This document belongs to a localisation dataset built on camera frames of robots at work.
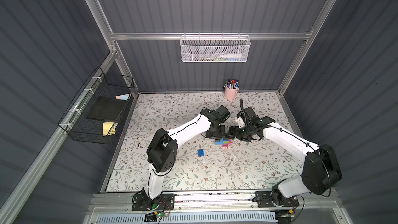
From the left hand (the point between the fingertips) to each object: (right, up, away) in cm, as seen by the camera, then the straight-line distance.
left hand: (223, 139), depth 84 cm
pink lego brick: (+2, -5, +7) cm, 9 cm away
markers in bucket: (+9, +34, +24) cm, 43 cm away
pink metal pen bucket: (+10, +28, +31) cm, 42 cm away
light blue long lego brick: (-2, -3, +4) cm, 6 cm away
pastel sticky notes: (-55, +23, -2) cm, 59 cm away
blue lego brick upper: (-12, -9, +5) cm, 16 cm away
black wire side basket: (-63, +12, -22) cm, 68 cm away
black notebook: (-59, +17, -9) cm, 62 cm away
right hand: (+5, +1, 0) cm, 5 cm away
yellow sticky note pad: (-49, +9, -23) cm, 55 cm away
